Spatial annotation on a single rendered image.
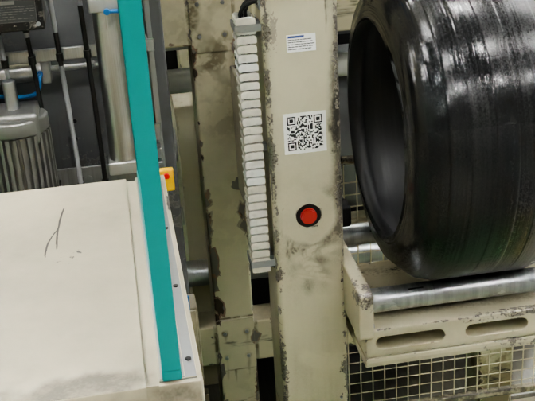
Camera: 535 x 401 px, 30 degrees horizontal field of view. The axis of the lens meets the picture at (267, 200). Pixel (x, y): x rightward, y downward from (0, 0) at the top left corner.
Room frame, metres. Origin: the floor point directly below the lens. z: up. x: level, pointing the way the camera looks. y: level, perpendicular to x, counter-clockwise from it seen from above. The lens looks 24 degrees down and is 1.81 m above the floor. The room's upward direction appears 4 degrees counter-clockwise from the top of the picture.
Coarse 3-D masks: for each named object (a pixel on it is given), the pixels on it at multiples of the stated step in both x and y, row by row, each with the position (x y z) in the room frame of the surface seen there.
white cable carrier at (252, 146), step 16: (240, 48) 1.63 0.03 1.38; (256, 48) 1.64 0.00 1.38; (240, 64) 1.64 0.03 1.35; (256, 64) 1.64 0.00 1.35; (240, 80) 1.63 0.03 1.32; (256, 80) 1.65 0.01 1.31; (240, 96) 1.63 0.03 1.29; (256, 96) 1.64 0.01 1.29; (240, 112) 1.64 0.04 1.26; (256, 112) 1.63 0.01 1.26; (240, 128) 1.68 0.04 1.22; (256, 128) 1.63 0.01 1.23; (256, 144) 1.63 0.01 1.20; (256, 160) 1.64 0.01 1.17; (256, 176) 1.63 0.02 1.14; (256, 192) 1.63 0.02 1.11; (256, 208) 1.63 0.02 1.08; (256, 224) 1.63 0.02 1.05; (256, 240) 1.63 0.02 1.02; (256, 256) 1.63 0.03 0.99; (272, 256) 1.65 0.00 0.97; (256, 272) 1.63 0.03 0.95
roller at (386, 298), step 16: (496, 272) 1.63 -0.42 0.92; (512, 272) 1.63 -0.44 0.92; (528, 272) 1.63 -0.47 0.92; (384, 288) 1.60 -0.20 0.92; (400, 288) 1.60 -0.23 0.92; (416, 288) 1.60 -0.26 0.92; (432, 288) 1.60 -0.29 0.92; (448, 288) 1.60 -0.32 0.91; (464, 288) 1.60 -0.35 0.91; (480, 288) 1.60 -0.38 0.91; (496, 288) 1.61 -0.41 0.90; (512, 288) 1.61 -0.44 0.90; (528, 288) 1.61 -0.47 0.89; (384, 304) 1.58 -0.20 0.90; (400, 304) 1.58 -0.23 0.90; (416, 304) 1.59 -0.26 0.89; (432, 304) 1.59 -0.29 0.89
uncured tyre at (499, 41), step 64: (384, 0) 1.70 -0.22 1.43; (448, 0) 1.62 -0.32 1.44; (512, 0) 1.63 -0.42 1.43; (384, 64) 2.02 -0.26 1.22; (448, 64) 1.53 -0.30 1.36; (512, 64) 1.53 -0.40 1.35; (384, 128) 2.00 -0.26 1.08; (448, 128) 1.48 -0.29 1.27; (512, 128) 1.49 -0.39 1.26; (384, 192) 1.92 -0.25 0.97; (448, 192) 1.47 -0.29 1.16; (512, 192) 1.48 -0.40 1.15; (448, 256) 1.51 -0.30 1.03; (512, 256) 1.54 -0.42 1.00
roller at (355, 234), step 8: (352, 224) 1.88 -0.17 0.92; (360, 224) 1.88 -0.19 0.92; (368, 224) 1.87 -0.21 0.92; (344, 232) 1.86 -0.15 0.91; (352, 232) 1.86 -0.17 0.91; (360, 232) 1.86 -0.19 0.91; (368, 232) 1.86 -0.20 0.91; (344, 240) 1.85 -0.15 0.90; (352, 240) 1.85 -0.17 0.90; (360, 240) 1.86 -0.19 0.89; (368, 240) 1.86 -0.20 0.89
